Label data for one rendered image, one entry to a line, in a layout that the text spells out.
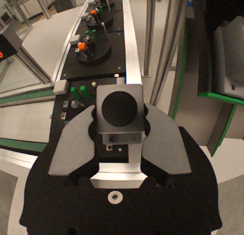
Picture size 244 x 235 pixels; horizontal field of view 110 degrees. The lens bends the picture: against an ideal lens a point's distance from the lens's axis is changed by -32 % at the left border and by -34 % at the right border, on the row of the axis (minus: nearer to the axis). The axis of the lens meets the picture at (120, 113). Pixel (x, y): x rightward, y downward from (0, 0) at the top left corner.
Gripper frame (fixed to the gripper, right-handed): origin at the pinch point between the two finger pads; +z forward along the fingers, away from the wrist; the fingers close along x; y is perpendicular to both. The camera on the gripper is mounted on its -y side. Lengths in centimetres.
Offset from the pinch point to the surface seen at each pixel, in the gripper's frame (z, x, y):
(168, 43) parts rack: 8.2, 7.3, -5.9
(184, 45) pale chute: 8.4, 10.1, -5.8
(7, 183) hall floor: 29, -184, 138
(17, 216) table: -11, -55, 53
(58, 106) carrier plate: 21.8, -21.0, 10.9
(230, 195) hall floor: 15, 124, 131
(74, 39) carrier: 45, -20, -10
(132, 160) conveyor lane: 9.0, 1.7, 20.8
